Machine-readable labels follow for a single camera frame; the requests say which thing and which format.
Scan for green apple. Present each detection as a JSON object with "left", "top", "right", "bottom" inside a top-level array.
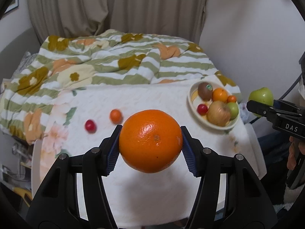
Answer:
[
  {"left": 227, "top": 102, "right": 239, "bottom": 120},
  {"left": 248, "top": 87, "right": 274, "bottom": 106}
]

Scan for small mandarin back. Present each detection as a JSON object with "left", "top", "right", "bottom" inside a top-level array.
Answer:
[{"left": 227, "top": 95, "right": 237, "bottom": 103}]

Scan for small mandarin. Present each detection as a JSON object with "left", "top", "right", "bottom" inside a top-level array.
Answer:
[
  {"left": 110, "top": 109, "right": 123, "bottom": 125},
  {"left": 227, "top": 95, "right": 237, "bottom": 103}
]

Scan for large yellowish apple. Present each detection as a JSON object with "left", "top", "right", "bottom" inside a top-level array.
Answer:
[{"left": 207, "top": 101, "right": 231, "bottom": 127}]

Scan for large orange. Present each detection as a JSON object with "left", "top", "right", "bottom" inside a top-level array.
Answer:
[
  {"left": 119, "top": 110, "right": 183, "bottom": 174},
  {"left": 212, "top": 88, "right": 229, "bottom": 103}
]

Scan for red cherry tomato back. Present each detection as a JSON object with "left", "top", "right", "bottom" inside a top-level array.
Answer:
[{"left": 197, "top": 104, "right": 208, "bottom": 115}]

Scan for red cherry tomato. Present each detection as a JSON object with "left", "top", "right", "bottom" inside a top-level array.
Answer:
[
  {"left": 197, "top": 104, "right": 208, "bottom": 115},
  {"left": 84, "top": 119, "right": 97, "bottom": 133}
]

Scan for red cherry tomato front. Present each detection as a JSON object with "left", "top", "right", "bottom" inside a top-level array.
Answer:
[{"left": 84, "top": 119, "right": 97, "bottom": 133}]

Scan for brown kiwi with sticker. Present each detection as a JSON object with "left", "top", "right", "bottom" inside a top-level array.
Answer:
[{"left": 197, "top": 82, "right": 213, "bottom": 101}]

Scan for person right hand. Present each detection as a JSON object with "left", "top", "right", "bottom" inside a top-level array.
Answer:
[{"left": 287, "top": 136, "right": 305, "bottom": 171}]

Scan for white plastic bag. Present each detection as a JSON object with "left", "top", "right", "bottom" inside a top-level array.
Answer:
[{"left": 239, "top": 103, "right": 249, "bottom": 124}]

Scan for white floral table cloth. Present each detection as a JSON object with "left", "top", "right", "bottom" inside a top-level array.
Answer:
[{"left": 39, "top": 80, "right": 251, "bottom": 227}]

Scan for floral striped green blanket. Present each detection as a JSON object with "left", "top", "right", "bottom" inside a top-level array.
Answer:
[{"left": 1, "top": 30, "right": 242, "bottom": 144}]

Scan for beige curtain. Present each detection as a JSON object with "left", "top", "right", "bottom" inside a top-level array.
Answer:
[{"left": 27, "top": 0, "right": 207, "bottom": 42}]

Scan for framed city poster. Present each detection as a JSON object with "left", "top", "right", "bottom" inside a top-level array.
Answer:
[{"left": 4, "top": 0, "right": 19, "bottom": 14}]

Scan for black cable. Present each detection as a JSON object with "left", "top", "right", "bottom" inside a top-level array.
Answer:
[{"left": 247, "top": 72, "right": 303, "bottom": 125}]

